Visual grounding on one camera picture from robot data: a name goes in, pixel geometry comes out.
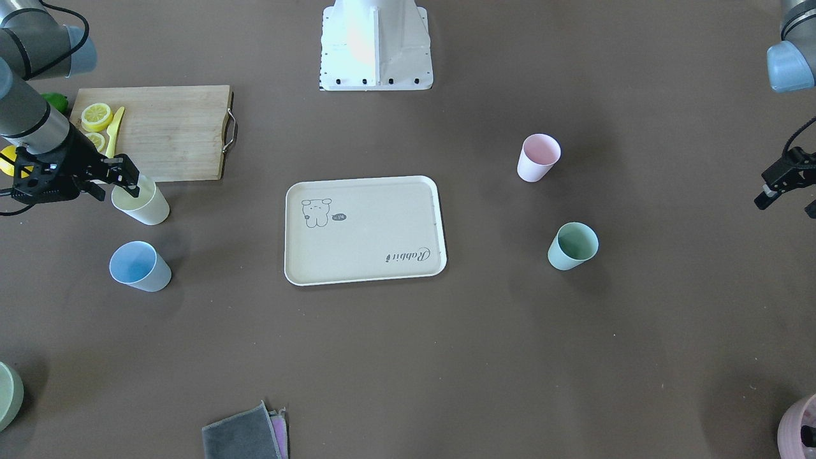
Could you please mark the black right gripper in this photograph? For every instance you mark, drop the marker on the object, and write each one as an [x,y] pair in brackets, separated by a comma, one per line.
[78,155]

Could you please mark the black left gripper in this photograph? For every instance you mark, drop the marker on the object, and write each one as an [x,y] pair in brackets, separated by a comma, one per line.
[783,172]

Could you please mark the pale yellow cup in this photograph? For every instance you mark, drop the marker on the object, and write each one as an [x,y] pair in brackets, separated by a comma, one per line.
[150,207]

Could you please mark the pink cup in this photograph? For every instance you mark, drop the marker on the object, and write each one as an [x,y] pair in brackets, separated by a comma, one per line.
[539,153]

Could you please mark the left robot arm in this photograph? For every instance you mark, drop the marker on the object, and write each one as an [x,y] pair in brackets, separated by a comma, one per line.
[791,67]

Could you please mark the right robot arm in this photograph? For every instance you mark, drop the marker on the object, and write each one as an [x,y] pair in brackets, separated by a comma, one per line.
[35,46]

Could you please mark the cream rabbit tray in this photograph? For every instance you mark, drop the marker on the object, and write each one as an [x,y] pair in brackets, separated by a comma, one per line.
[358,230]

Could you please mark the lower lemon slice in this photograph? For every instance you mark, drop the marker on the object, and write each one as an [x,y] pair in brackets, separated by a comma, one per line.
[98,141]

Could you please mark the lemon slice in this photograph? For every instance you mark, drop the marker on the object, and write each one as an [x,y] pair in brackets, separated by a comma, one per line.
[98,141]
[96,117]

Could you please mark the yellow plastic knife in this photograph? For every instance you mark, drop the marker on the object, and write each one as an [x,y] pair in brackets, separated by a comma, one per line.
[113,132]

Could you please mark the upper lemon slice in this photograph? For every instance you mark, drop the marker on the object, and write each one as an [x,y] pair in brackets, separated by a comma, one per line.
[96,117]

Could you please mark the wooden cutting board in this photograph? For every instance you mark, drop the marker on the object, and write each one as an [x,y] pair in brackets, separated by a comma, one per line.
[175,133]

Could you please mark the blue cup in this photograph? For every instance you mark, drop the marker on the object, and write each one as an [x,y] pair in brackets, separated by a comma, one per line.
[137,264]

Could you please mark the green lime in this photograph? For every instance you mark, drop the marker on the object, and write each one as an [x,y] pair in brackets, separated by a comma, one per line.
[57,100]

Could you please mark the lower whole lemon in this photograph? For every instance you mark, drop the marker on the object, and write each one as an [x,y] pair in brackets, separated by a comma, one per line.
[8,157]

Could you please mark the green cup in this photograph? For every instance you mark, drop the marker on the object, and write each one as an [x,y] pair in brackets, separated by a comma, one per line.
[574,244]

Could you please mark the green bowl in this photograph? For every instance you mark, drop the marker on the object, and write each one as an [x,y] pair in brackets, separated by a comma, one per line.
[12,394]

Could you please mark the pink ice bowl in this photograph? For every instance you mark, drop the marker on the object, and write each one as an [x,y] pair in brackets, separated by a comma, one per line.
[795,435]

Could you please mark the grey folded cloth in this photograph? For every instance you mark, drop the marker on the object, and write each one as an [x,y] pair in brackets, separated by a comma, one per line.
[245,435]

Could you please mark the purple cloth under grey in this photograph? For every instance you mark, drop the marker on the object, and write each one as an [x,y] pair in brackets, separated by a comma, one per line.
[279,425]

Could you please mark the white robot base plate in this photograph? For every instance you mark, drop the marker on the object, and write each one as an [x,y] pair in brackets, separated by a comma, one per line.
[375,46]

